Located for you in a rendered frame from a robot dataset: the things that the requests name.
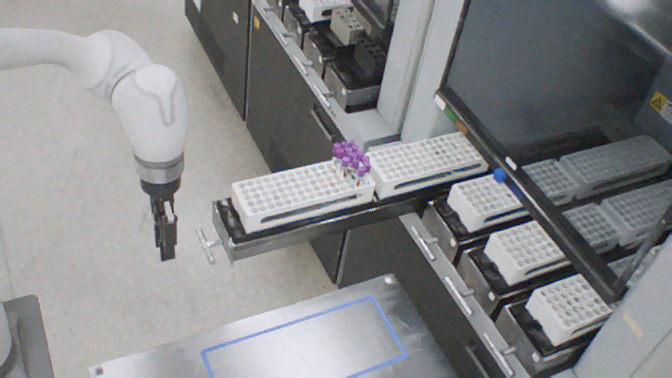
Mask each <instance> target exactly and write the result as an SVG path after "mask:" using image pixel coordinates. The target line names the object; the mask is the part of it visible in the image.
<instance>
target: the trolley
mask: <svg viewBox="0 0 672 378"><path fill-rule="evenodd" d="M87 371H88V375H89V378H459V377H458V375H457V374H456V371H455V370H454V368H453V367H452V365H451V363H450V362H449V360H448V359H447V357H446V355H445V354H444V352H443V351H442V349H441V347H440V345H439V343H437V342H436V340H435V339H434V337H433V336H432V334H431V332H430V331H429V329H428V328H427V325H426V323H425V322H424V320H423V319H422V317H421V316H420V314H419V312H418V311H416V309H415V308H414V306H413V304H412V302H411V300H410V299H409V297H408V296H407V294H406V293H405V291H404V289H403V288H402V286H401V284H400V282H399V280H398V279H396V277H395V276H394V274H393V273H390V274H386V275H383V276H380V277H376V278H373V279H370V280H366V281H363V282H359V283H356V285H353V286H350V287H346V288H343V289H339V290H336V291H333V292H329V293H326V294H322V295H319V296H316V297H313V298H309V299H306V300H302V301H299V302H296V303H293V304H289V306H286V307H282V308H279V309H276V310H273V311H269V312H265V313H262V314H259V315H256V316H252V317H249V318H245V319H242V320H239V321H236V322H232V323H229V324H226V325H222V326H219V327H216V328H212V329H209V330H206V332H202V333H199V334H195V335H192V336H189V337H186V338H183V339H179V340H175V341H172V342H169V343H166V344H163V345H160V346H155V347H152V348H149V349H146V350H143V351H139V352H136V353H133V354H129V355H126V356H123V357H119V358H116V359H113V360H110V361H107V362H103V363H99V364H96V365H93V366H90V367H88V368H87Z"/></svg>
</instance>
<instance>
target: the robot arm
mask: <svg viewBox="0 0 672 378"><path fill-rule="evenodd" d="M40 64H54V65H59V66H61V67H64V68H66V69H68V70H70V71H71V72H72V73H73V75H74V79H75V81H76V84H77V85H78V86H79V87H81V88H83V89H84V90H86V91H87V92H89V93H91V94H93V95H94V96H96V97H97V98H99V99H100V100H101V101H103V102H104V103H109V104H110V105H111V106H112V108H113V110H114V111H115V113H116V115H117V116H118V118H120V121H121V123H122V125H123V128H124V132H125V134H126V136H127V137H128V138H129V140H130V142H131V144H132V152H133V156H134V166H135V172H136V174H137V175H138V177H139V180H140V186H141V189H142V191H143V192H144V193H146V194H148V195H149V196H150V205H151V213H152V214H153V221H154V222H156V223H154V236H155V246H156V248H158V247H159V252H160V261H161V262H163V261H168V260H172V259H175V258H176V256H175V245H177V221H178V216H177V214H174V213H175V211H174V202H175V197H174V194H175V193H176V192H177V191H178V189H179V188H180V186H181V175H182V173H183V170H184V166H185V165H184V160H185V159H184V152H185V146H184V142H185V140H186V137H187V129H189V110H188V101H186V97H187V96H185V92H184V88H183V86H182V83H181V81H180V79H179V77H178V76H177V74H176V73H175V72H174V71H173V70H172V68H170V67H168V66H166V65H163V64H156V63H153V62H152V60H151V59H150V57H149V56H148V55H147V54H146V53H145V51H144V50H143V49H142V48H141V47H140V46H139V45H138V43H137V42H135V41H134V40H133V39H131V38H130V37H128V36H127V35H125V34H123V33H121V32H118V31H114V30H102V31H98V32H96V33H93V34H91V35H90V36H88V37H87V38H81V36H80V37H77V35H74V34H70V33H66V32H62V31H57V30H50V29H35V28H28V29H5V28H0V70H5V69H12V68H18V67H25V66H33V65H40ZM19 324H20V318H19V315H18V314H17V313H16V312H7V313H5V310H4V307H3V304H2V301H1V299H0V378H30V377H29V376H28V375H27V373H26V369H25V363H24V357H23V350H22V345H21V339H19V333H18V328H19Z"/></svg>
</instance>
